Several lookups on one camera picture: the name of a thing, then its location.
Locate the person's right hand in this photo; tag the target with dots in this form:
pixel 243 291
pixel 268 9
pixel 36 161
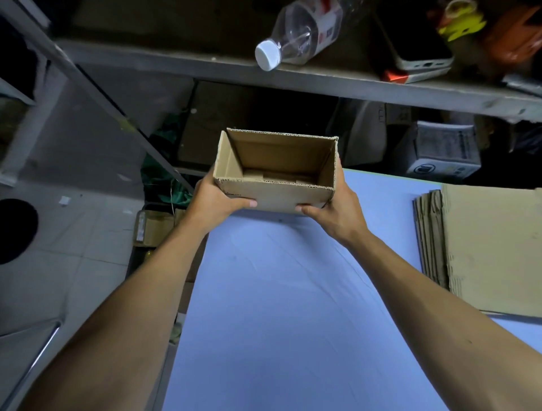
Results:
pixel 338 209

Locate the person's left hand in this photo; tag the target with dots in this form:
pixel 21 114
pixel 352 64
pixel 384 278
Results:
pixel 211 203

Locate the person's right thumb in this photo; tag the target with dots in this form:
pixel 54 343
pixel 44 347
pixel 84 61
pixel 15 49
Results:
pixel 311 210

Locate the person's left thumb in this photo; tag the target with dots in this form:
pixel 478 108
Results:
pixel 241 202

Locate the person's left forearm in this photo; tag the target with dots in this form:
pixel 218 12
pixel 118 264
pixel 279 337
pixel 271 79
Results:
pixel 122 313

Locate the person's right forearm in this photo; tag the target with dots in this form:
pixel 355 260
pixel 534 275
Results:
pixel 444 326

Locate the dark brown cardboard box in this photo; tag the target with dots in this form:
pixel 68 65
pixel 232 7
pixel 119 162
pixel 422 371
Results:
pixel 211 122

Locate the green plastic bag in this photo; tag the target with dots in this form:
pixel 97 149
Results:
pixel 163 169

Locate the small brown carton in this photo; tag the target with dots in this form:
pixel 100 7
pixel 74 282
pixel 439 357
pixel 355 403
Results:
pixel 153 226

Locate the light blue table cloth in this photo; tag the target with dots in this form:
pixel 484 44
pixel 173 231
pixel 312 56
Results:
pixel 322 305

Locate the grey metal shelf rack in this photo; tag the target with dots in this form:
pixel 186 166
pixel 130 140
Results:
pixel 254 76

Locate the white printed carton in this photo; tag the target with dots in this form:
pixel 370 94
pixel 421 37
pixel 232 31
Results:
pixel 444 150

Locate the orange and white box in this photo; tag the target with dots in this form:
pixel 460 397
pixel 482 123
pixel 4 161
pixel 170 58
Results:
pixel 417 76

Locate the stack of flat cardboard sheets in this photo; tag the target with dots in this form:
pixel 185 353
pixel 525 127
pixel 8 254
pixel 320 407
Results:
pixel 487 250

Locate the clear plastic water bottle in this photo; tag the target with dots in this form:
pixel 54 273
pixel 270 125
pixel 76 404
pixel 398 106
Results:
pixel 302 27

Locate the white smartphone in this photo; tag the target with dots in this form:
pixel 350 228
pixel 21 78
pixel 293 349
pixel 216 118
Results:
pixel 413 36

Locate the black round bin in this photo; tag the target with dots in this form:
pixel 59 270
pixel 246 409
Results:
pixel 16 230

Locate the yellow tape roll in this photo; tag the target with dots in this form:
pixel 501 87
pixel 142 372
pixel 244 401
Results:
pixel 461 19

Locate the orange tape dispenser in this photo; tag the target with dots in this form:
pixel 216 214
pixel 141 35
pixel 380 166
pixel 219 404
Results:
pixel 514 34

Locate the grey metal chair frame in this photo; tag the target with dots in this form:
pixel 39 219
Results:
pixel 29 360

